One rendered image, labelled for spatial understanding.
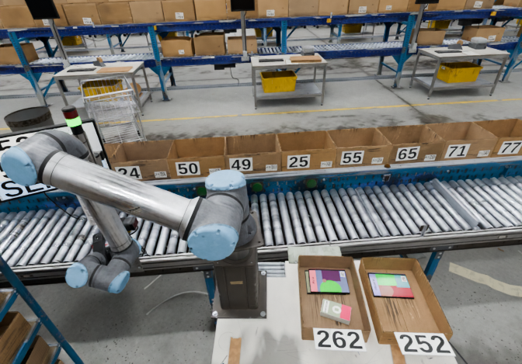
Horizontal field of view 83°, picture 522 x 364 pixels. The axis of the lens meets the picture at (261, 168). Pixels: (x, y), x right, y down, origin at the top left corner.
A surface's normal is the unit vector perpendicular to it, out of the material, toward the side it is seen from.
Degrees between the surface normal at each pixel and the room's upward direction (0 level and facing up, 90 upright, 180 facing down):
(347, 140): 89
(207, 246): 90
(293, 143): 89
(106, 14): 90
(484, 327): 0
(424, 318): 1
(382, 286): 0
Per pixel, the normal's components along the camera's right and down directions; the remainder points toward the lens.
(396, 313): -0.07, -0.84
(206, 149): 0.07, 0.54
